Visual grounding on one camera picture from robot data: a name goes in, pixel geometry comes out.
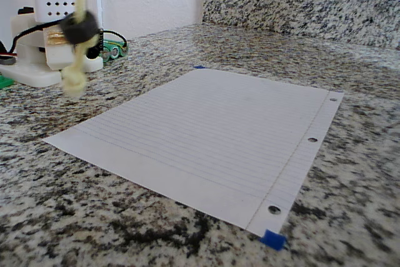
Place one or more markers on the green part with metal rings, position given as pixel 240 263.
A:
pixel 114 51

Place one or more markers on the granite backsplash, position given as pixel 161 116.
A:
pixel 297 10

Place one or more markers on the lined white paper sheet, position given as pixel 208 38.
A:
pixel 203 139

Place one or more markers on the blue tape piece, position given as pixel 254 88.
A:
pixel 272 239
pixel 200 67

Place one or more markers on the green clamp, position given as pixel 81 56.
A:
pixel 4 82

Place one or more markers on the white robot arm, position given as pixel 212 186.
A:
pixel 25 73

